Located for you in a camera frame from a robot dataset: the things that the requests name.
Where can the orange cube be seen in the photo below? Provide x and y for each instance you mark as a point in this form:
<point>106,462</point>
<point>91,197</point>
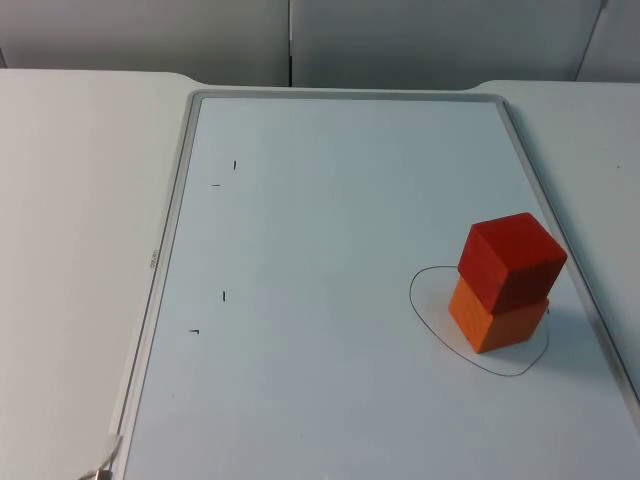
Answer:
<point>500,327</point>

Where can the red cube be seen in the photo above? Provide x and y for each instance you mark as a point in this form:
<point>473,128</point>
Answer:
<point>505,250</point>

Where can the grey-framed whiteboard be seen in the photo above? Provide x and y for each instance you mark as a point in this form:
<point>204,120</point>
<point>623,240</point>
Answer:
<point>320,280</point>

